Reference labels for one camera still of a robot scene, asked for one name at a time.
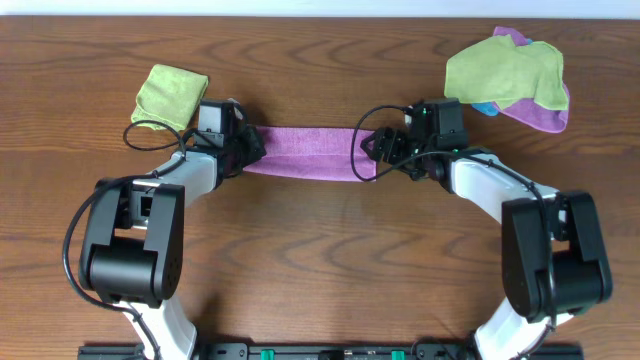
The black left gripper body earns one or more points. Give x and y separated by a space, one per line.
249 145

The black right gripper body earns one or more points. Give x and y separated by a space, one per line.
401 147

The purple microfiber cloth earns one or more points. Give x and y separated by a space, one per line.
306 153

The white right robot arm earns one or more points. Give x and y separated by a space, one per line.
554 264

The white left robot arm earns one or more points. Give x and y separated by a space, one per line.
132 252

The blue cloth in pile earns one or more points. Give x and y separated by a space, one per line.
487 108

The crumpled green cloth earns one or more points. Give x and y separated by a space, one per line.
497 70

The folded green cloth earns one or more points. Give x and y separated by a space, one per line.
169 96

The purple cloth in pile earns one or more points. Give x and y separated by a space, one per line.
526 111

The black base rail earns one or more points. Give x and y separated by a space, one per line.
241 351

